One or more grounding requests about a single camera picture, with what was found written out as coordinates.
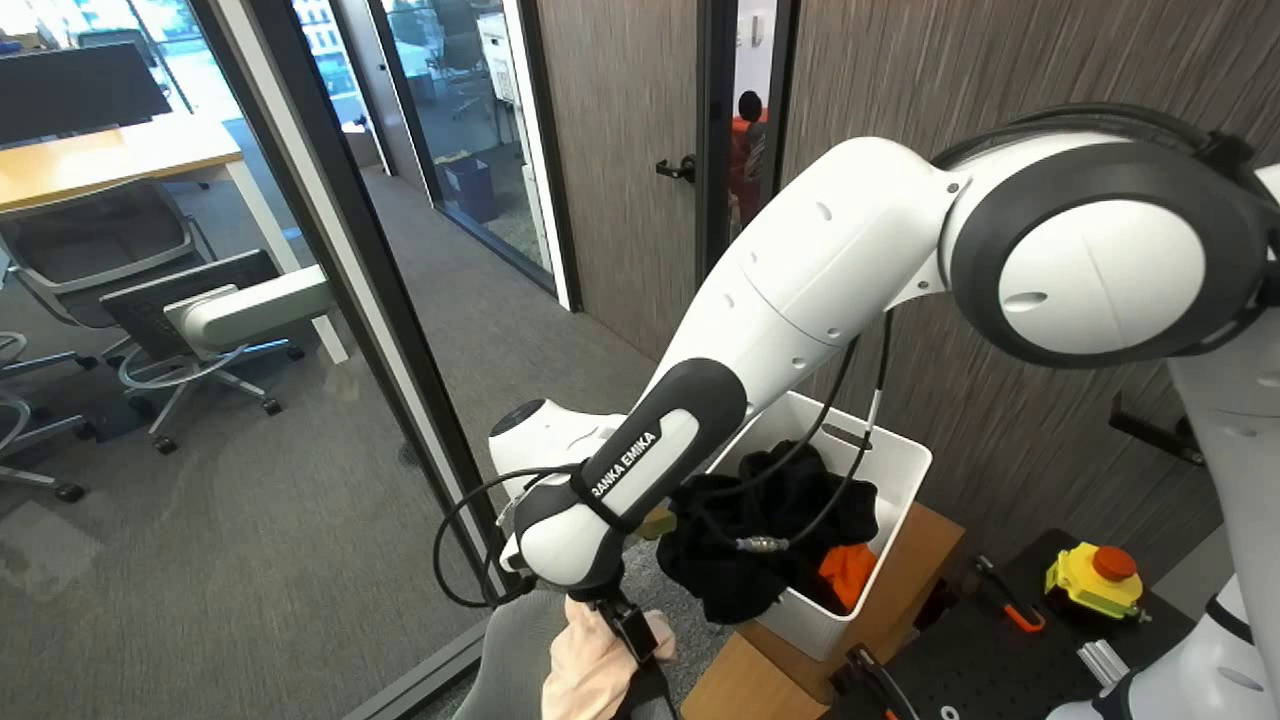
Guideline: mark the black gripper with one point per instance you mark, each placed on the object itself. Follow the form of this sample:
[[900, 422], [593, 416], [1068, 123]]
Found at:
[[622, 618]]

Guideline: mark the salmon shirt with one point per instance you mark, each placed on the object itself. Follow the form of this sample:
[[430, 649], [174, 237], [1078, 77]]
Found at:
[[586, 665]]

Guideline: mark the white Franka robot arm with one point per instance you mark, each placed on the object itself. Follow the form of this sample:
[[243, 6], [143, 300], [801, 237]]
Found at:
[[827, 264]]

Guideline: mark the white plastic basket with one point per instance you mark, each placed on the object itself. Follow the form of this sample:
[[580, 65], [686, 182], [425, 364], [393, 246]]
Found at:
[[892, 466]]

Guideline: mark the black garment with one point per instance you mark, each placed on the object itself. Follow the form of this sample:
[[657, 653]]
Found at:
[[762, 532]]

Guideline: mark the orange garment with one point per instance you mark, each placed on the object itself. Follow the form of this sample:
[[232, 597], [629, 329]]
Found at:
[[847, 575]]

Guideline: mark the grey aluminium bar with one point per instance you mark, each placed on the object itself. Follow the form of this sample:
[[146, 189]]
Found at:
[[1105, 661]]

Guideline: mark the yellow emergency stop button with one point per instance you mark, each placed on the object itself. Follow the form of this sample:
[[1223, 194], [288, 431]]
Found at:
[[1093, 583]]

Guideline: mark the red fire extinguisher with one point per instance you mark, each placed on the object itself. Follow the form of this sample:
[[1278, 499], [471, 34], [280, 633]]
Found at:
[[751, 161]]

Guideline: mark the grey office chair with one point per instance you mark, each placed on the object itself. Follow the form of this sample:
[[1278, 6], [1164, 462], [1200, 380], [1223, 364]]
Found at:
[[35, 425], [201, 313]]

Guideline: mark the wooden top white desk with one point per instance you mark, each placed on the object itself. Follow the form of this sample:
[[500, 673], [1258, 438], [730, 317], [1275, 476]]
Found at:
[[106, 152]]

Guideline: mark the black computer monitor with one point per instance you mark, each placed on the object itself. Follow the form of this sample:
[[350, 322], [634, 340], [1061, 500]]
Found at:
[[81, 85]]

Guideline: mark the black glass wall pillar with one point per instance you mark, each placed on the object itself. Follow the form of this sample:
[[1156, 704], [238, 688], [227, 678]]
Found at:
[[387, 335]]

